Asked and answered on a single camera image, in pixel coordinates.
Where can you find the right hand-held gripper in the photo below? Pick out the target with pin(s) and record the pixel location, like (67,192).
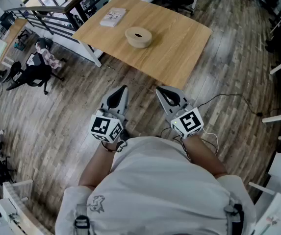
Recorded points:
(189,122)

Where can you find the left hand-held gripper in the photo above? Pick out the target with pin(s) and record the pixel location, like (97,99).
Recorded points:
(101,127)

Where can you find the person's left forearm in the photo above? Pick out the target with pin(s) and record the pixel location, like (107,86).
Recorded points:
(93,165)

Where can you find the person's right forearm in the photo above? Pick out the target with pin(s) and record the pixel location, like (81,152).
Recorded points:
(204,155)

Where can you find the pink checked cloth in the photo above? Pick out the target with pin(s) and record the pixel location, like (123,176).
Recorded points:
(50,59)

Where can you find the white booklet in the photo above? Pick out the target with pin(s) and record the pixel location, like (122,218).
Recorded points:
(112,17)

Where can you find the black office chair with cloth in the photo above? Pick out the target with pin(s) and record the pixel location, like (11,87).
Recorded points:
(32,75)

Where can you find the person's white shirt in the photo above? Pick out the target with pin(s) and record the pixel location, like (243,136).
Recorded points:
(155,192)

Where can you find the black metal railing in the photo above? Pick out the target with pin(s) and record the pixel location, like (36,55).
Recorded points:
(39,8)

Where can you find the wooden side desk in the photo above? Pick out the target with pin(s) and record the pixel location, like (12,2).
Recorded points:
(11,35)

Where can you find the white shelf unit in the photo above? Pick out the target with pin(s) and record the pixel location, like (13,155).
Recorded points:
(10,204)

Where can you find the white table frame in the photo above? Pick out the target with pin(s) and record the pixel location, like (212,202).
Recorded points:
(91,54)

